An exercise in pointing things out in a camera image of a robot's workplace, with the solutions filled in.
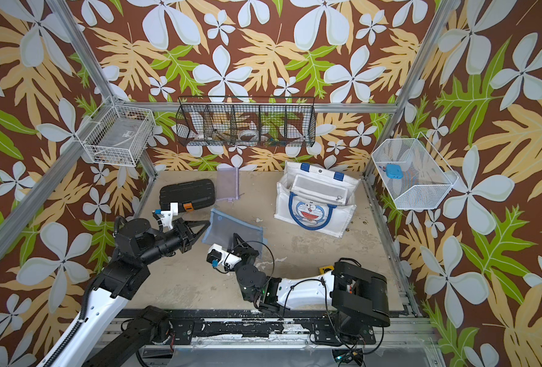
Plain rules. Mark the white wire basket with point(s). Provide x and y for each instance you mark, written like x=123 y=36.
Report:
x=427 y=177
x=116 y=134

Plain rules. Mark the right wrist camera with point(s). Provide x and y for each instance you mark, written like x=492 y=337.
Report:
x=221 y=259

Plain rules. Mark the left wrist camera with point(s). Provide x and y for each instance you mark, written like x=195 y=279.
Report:
x=165 y=217

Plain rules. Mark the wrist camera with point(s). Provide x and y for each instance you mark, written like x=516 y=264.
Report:
x=165 y=217
x=221 y=259

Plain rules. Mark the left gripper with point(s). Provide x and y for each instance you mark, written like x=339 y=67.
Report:
x=186 y=236

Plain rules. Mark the white Doraemon canvas bag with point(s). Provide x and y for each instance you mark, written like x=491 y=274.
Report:
x=316 y=199

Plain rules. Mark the white mesh pouch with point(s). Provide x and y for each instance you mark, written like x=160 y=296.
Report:
x=333 y=193

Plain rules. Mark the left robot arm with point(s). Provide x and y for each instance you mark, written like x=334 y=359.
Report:
x=138 y=245

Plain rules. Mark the white wire basket left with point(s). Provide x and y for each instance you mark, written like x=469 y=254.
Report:
x=116 y=134

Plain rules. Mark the yellow tape measure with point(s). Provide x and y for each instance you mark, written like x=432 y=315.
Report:
x=326 y=269

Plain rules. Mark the black wire basket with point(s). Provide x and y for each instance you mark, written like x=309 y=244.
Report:
x=249 y=121

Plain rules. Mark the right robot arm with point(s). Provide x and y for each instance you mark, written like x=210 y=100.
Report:
x=358 y=295

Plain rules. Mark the blue object in basket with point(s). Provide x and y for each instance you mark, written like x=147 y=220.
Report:
x=394 y=172

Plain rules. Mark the black plastic tool case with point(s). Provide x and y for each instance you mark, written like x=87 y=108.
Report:
x=188 y=196

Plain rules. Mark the white wire basket right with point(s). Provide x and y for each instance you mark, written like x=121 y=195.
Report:
x=427 y=177

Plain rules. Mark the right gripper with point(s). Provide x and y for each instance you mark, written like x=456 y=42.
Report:
x=246 y=251

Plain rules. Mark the purple mesh pouch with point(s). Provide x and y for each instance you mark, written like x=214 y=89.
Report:
x=227 y=184

